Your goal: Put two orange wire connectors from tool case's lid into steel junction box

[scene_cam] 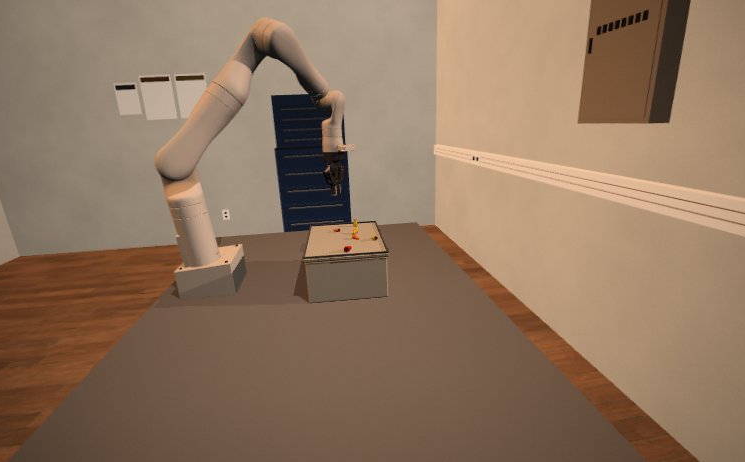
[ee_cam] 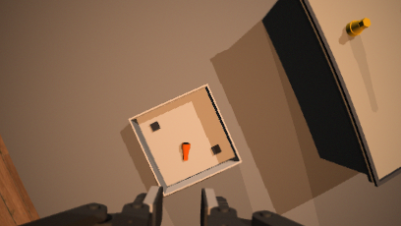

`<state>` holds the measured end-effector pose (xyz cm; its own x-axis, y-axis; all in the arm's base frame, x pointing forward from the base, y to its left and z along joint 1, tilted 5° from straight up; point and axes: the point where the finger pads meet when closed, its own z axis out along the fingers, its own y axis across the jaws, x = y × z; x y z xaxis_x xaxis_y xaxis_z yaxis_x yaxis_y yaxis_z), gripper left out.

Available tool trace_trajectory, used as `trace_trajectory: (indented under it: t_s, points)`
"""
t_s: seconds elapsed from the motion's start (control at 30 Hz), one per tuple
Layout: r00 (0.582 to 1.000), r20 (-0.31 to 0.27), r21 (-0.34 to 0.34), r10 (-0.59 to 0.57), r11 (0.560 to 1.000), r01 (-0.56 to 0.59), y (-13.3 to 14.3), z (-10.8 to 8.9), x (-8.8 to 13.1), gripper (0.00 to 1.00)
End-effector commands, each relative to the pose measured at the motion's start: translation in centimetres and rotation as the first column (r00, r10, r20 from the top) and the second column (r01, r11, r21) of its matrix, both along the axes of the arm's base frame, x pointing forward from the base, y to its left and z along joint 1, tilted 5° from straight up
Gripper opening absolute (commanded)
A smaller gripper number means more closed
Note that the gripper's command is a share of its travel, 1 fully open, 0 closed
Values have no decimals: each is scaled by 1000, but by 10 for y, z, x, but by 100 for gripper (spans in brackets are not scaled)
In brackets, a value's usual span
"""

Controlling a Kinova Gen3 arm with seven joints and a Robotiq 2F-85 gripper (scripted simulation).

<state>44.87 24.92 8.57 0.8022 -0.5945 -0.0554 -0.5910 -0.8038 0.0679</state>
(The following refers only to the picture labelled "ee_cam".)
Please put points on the tan square open box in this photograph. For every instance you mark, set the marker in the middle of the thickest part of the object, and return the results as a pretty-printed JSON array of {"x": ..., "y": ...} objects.
[{"x": 192, "y": 117}]

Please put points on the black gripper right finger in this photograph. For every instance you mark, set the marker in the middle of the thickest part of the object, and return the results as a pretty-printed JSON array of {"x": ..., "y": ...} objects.
[{"x": 215, "y": 211}]

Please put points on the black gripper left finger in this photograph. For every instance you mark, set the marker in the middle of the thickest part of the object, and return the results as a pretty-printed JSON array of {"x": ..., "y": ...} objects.
[{"x": 147, "y": 212}]

